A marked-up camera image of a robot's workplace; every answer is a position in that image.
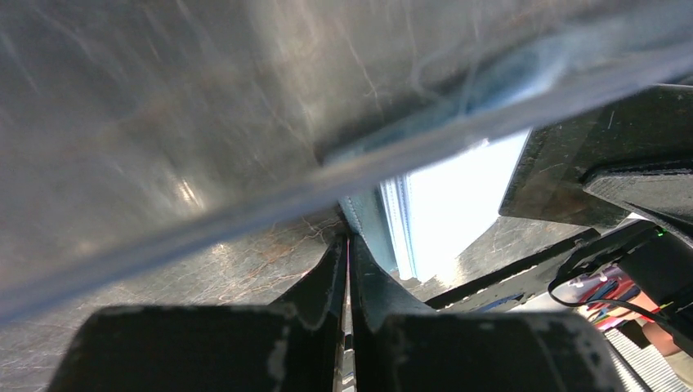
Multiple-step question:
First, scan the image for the clear acrylic card tray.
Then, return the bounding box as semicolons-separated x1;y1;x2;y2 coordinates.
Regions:
1;1;692;323

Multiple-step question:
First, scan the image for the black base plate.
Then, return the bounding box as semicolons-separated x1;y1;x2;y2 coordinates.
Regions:
425;220;665;313

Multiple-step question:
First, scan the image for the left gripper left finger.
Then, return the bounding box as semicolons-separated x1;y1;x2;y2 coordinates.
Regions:
49;236;348;391

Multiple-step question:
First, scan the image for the blue card holder wallet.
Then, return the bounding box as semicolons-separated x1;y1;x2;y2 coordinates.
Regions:
326;38;567;282

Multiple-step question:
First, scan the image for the dark shiny credit card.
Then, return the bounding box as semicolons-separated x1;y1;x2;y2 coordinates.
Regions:
333;237;357;391

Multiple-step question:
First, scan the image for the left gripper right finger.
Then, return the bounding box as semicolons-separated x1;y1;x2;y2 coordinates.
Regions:
349;235;623;391

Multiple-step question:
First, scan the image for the white slotted cable duct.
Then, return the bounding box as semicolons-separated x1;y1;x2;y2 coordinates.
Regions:
605;329;691;391

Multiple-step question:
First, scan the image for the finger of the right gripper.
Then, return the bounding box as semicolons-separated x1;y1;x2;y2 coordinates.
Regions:
499;84;692;228
583;159;692;245

